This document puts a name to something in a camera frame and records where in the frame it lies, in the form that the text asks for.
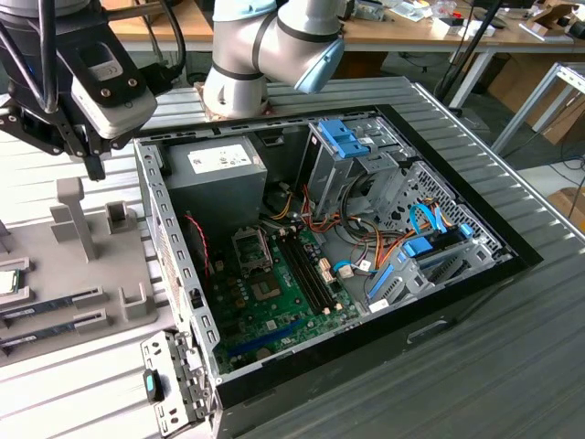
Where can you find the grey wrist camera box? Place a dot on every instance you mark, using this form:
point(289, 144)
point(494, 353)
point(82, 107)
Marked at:
point(119, 105)

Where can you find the green motherboard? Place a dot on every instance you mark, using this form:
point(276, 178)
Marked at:
point(292, 315)

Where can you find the black RAM slot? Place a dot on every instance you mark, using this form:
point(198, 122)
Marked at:
point(299, 274)
point(312, 274)

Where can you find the silver CPU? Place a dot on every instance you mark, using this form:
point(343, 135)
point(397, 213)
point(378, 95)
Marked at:
point(8, 283)

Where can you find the grey parts rack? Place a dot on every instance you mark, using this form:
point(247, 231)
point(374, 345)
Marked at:
point(55, 270)

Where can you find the CPU socket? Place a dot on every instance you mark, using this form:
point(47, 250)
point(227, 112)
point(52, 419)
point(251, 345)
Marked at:
point(266, 288)

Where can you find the green RAM stick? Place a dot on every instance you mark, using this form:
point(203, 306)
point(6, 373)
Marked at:
point(36, 308)
point(36, 333)

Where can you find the blue expansion slot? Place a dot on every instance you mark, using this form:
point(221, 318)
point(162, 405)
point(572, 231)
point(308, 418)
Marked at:
point(265, 339)

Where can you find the black open PC case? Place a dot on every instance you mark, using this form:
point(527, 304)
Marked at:
point(320, 402)

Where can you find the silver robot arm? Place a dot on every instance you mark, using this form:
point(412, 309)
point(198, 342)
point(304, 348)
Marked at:
point(256, 41)

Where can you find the small brown cardboard box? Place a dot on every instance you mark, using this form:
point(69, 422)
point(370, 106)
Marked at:
point(566, 206)

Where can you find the round coin cell battery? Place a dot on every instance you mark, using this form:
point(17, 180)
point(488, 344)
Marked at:
point(263, 355)

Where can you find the open cardboard box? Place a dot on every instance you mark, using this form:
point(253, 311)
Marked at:
point(548, 16)

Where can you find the black case fan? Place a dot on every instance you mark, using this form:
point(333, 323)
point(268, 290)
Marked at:
point(195, 249)

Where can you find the square brown base plate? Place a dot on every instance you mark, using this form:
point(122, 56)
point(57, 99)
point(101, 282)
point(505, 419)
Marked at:
point(210, 114)

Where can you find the small white box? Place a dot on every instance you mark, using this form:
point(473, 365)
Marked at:
point(461, 27)

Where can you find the grey metal drive cage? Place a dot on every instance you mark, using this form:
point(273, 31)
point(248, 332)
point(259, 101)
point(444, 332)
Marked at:
point(329, 183)

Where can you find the black latch blue stripe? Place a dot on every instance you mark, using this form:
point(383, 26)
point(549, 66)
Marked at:
point(153, 386)

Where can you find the blue plastic drive bracket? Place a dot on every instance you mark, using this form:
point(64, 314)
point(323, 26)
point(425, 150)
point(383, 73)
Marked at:
point(340, 137)

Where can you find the large brown cardboard box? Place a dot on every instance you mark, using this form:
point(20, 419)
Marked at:
point(539, 100)

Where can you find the aluminium profile frame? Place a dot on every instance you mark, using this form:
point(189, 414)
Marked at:
point(525, 107)

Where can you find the blue plastic disk carrier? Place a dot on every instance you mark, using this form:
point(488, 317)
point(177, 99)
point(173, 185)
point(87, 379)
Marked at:
point(380, 281)
point(418, 248)

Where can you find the grey disk bay cage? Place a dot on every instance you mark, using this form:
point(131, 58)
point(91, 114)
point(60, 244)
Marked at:
point(475, 256)

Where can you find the grey power supply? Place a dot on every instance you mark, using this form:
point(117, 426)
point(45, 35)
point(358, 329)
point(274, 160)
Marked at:
point(215, 192)

